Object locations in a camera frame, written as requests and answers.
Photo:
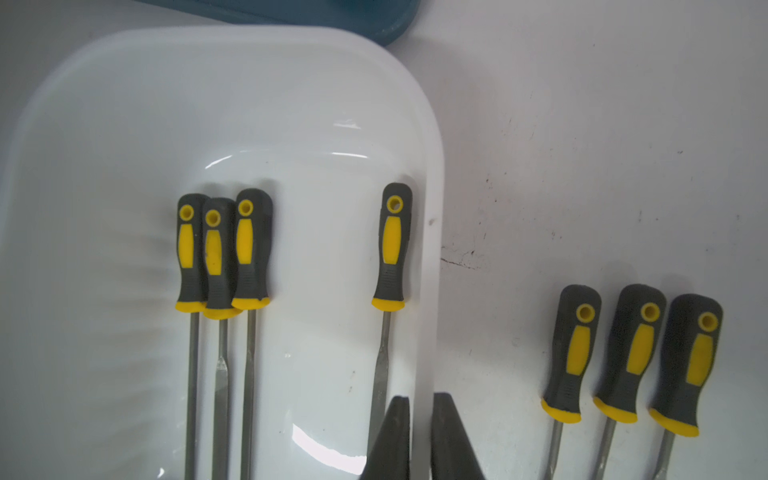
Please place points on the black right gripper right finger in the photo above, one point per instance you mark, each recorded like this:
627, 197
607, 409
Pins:
452, 455

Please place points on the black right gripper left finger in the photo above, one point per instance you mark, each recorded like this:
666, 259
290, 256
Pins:
389, 458

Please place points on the black yellow file tool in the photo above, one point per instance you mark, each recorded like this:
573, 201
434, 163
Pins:
572, 346
192, 299
219, 217
393, 238
631, 344
253, 248
687, 357

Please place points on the white plastic storage box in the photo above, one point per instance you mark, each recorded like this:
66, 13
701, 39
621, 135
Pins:
94, 353

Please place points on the teal rectangular tray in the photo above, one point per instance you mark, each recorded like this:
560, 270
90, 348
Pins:
381, 21

